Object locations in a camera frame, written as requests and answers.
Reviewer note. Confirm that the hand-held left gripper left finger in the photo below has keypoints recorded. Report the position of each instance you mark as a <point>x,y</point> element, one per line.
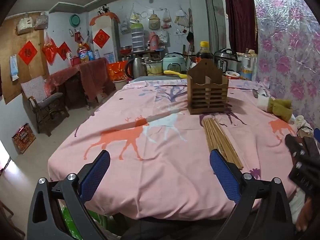
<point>96,172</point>

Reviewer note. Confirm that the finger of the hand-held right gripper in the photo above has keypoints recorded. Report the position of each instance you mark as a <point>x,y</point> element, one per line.
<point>293,146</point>
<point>313,148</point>

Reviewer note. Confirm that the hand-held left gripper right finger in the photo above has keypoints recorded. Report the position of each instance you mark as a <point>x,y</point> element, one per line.
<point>223,175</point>

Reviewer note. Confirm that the bunch of wooden chopsticks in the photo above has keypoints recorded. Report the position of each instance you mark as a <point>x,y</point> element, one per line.
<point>217,140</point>

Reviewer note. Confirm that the wooden slatted chopstick holder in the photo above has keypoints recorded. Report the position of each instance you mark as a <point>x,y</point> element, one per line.
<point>207,95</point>

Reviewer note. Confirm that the person's right hand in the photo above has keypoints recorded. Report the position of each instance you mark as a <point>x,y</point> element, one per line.
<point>303,216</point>

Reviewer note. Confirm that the cream knitted cloth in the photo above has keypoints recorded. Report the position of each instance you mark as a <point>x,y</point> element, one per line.
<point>301,122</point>

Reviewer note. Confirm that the olive green towel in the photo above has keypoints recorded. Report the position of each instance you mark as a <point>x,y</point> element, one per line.
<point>281,108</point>

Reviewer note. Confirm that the green plastic bag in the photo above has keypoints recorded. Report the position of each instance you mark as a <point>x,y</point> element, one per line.
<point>100,222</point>

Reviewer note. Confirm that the white fluffy towel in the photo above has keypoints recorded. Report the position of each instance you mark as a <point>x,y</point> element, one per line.
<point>263,102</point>

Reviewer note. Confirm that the pink deer-print tablecloth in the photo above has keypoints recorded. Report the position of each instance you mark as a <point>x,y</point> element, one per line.
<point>162,160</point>

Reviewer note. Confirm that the metal spoon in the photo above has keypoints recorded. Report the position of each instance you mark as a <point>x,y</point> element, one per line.
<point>255,93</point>

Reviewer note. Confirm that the red patterned gift box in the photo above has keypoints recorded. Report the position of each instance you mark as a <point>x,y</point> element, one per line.
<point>23,138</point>

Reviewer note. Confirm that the clear oil bottle yellow label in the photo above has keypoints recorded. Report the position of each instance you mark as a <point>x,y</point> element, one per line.
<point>248,67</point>

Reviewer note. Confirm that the red white bowl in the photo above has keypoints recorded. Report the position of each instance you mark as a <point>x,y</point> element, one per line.
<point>233,75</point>

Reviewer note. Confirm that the wooden armchair with cushion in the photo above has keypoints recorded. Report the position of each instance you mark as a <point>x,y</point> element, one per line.
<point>40,97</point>

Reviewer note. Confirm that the side table with red cloth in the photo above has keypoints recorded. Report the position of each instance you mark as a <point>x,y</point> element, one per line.
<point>92,77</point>

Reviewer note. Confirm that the orange red plastic bag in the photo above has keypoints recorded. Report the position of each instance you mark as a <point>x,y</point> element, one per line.
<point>117,71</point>

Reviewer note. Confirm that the grey blue cloth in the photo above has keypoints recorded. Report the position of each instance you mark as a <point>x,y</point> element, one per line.
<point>150,79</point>

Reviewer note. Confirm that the black silver pressure cooker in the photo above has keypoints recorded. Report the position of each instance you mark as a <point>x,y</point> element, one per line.
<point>226,61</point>

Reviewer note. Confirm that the yellow rice scoop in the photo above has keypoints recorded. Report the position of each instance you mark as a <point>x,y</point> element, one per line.
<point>175,73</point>

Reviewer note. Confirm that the brown wooden door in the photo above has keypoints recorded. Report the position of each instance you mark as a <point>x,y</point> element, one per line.
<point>25,85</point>

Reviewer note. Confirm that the steel electric kettle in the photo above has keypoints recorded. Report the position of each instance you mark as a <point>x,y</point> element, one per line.
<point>138,67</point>

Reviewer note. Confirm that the yellow cooking oil bottle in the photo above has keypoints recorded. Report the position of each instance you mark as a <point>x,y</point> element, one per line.
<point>83,55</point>

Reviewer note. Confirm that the cream yellow pot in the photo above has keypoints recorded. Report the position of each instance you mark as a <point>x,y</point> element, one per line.
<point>155,69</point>

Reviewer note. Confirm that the light green rice cooker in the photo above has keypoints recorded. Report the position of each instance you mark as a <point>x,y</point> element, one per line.
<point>173,63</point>

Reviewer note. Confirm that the dark soy sauce bottle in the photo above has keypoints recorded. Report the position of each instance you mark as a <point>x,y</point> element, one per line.
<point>205,53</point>

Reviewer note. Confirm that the small red diamond paper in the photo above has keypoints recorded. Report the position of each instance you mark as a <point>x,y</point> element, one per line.
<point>63,52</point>

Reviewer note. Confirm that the red basin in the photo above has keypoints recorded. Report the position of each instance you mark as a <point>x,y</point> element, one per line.
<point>126,48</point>

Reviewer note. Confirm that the white refrigerator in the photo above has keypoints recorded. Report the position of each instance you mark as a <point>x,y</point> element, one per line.
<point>112,42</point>

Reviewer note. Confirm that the blue white hanging calendar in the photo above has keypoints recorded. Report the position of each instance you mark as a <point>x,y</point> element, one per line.
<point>14,67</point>

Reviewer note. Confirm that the red diamond paper on refrigerator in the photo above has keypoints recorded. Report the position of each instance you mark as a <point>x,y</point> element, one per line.
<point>101,38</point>

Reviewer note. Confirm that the red hanging bag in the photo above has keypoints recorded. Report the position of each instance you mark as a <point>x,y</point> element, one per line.
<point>78,37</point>

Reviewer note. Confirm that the large red diamond paper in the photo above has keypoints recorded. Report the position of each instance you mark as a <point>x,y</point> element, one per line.
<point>27,53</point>

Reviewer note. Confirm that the dark red curtain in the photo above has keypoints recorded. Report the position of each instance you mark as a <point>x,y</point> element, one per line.
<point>240,17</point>

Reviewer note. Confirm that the tiered food container green lid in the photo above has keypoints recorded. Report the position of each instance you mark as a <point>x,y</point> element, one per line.
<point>138,38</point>

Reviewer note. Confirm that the black hanging pouch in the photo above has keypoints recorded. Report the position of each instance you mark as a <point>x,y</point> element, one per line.
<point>190,37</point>

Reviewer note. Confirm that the pink thermos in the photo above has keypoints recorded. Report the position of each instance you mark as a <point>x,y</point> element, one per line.
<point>153,41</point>

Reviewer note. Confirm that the white tote bag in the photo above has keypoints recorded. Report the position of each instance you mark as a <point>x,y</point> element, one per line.
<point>164,38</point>

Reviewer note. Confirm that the green plastic basin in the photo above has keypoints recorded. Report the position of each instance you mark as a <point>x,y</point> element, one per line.
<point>75,20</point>

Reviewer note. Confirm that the orange cloth cover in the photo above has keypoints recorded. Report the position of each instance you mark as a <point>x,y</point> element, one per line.
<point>102,18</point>

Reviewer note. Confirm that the plastic bag with yellow contents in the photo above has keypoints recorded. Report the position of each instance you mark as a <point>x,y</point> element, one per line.
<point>135,17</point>

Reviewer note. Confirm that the beige hanging pocket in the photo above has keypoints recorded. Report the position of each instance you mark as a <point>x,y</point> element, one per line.
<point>154,22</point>

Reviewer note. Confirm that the clear plastic handbag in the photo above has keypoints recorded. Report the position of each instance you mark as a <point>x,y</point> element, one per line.
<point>41,21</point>

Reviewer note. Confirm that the hanging beige plastic bag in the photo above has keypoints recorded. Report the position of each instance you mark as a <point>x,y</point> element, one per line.
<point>182,18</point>

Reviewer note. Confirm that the panda plush toy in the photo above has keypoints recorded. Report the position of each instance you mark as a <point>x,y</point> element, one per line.
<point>103,10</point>

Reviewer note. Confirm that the white woven handbag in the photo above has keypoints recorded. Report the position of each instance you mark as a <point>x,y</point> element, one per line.
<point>24,25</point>

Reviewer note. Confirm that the plastic bag with red contents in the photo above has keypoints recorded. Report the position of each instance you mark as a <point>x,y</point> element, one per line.
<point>167,20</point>

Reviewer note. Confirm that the floral plastic wall sheet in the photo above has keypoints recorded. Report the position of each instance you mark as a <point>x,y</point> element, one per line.
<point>287,55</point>

